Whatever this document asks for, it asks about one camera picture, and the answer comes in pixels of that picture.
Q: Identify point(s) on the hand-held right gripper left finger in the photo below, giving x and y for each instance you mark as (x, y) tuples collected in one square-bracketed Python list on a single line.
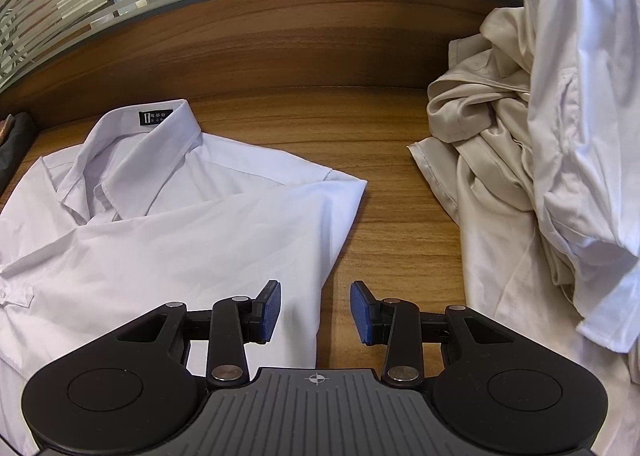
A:
[(270, 311)]

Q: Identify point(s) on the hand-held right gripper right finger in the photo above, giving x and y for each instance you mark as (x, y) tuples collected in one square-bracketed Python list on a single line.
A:
[(360, 313)]

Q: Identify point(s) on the white dress shirt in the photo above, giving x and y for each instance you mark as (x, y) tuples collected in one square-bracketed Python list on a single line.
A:
[(175, 236)]

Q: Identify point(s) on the crumpled beige garment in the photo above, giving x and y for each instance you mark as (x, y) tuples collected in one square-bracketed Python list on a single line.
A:
[(485, 146)]

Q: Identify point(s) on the wooden desk divider panel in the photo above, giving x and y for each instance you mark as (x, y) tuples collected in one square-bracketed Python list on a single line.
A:
[(300, 41)]

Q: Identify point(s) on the folded dark grey garment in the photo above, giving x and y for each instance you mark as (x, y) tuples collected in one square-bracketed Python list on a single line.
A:
[(17, 151)]

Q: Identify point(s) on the pile of white garments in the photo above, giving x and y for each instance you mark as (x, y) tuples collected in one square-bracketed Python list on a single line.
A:
[(585, 111)]

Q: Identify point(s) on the folded tan satin cloth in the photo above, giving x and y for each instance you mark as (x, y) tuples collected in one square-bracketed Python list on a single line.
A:
[(5, 129)]

